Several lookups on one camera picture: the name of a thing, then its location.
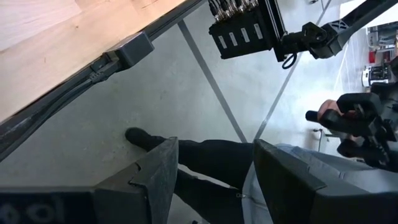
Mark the white machine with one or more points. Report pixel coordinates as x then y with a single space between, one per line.
376 76

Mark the person's hand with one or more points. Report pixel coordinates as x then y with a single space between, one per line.
326 107

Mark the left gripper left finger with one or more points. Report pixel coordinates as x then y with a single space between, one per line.
155 186

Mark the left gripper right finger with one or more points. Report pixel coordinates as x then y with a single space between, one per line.
286 186

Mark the black electronics box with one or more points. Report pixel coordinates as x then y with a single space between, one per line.
245 25

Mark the person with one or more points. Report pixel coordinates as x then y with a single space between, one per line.
214 158

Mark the black metal table frame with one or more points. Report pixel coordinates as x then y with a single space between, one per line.
46 102

